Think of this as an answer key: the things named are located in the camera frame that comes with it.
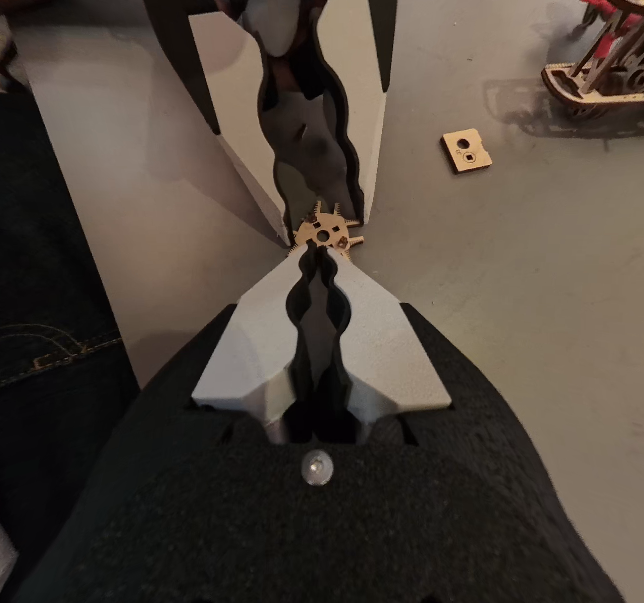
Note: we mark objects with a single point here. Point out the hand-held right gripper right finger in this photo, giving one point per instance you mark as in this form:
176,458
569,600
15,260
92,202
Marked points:
392,361

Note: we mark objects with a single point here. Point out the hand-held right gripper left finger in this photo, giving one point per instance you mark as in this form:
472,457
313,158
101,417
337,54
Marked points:
241,361

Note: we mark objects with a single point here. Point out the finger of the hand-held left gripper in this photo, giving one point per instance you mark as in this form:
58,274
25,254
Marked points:
231,110
362,110

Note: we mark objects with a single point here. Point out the wooden toothed gear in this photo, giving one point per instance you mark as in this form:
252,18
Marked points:
302,233

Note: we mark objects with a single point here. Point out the square wooden plate with holes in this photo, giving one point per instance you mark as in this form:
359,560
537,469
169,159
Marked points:
478,160

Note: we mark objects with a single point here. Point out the wooden biplane model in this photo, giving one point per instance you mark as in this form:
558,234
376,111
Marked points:
563,77

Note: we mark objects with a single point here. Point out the person's leg in jeans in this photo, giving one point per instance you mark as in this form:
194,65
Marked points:
40,261

